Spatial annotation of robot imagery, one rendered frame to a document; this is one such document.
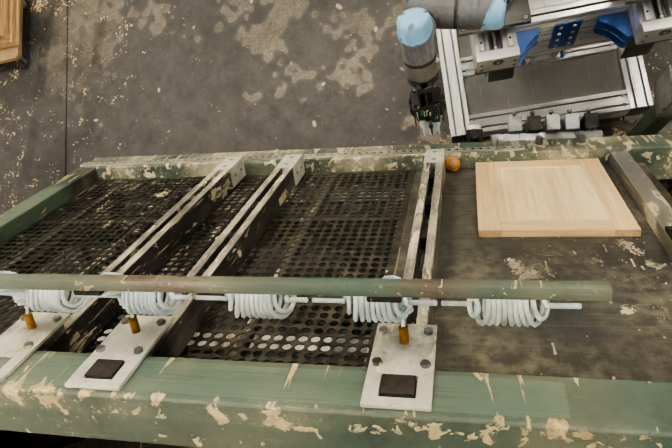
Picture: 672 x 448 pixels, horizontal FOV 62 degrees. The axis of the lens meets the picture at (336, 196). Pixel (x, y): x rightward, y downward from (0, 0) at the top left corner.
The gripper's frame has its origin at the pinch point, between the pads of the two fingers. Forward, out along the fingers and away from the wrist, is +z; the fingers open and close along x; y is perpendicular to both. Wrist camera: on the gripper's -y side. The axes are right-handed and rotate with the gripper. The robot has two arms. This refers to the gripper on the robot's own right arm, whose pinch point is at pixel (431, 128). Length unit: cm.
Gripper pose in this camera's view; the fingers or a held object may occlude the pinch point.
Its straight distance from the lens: 150.3
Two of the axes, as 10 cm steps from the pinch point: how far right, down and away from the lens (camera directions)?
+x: 9.7, -1.5, -1.9
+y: -0.1, 7.7, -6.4
